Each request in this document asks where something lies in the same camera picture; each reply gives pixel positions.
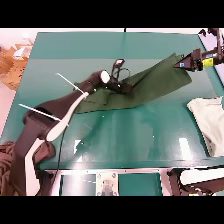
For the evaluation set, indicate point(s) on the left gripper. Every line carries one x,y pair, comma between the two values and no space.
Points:
121,87

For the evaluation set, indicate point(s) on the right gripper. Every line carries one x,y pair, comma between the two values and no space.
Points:
193,60

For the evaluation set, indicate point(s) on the dark green shirt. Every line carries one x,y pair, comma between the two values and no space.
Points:
156,80

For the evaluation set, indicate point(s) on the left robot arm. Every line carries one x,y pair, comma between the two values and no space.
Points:
63,106

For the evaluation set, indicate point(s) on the pale green garment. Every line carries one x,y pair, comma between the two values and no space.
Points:
208,120

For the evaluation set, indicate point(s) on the brown garment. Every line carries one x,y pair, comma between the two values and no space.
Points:
5,166

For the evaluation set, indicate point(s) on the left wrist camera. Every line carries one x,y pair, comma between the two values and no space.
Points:
118,62

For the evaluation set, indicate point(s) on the silver frame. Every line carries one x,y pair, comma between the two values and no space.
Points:
106,183

